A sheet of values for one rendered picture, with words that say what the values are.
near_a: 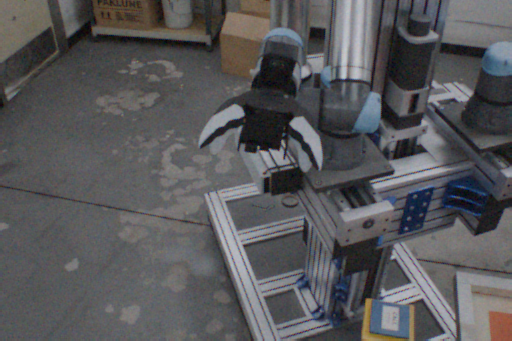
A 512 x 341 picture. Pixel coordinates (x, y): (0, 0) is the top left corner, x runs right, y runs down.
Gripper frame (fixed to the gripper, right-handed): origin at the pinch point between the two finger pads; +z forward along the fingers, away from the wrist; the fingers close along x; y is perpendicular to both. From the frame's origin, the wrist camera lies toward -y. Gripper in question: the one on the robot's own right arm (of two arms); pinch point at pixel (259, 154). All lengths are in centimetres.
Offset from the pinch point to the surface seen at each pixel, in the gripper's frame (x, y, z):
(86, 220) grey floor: 96, 182, -136
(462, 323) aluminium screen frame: -57, 62, -25
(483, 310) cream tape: -65, 64, -32
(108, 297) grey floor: 64, 178, -86
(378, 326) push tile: -36, 66, -24
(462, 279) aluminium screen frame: -59, 61, -39
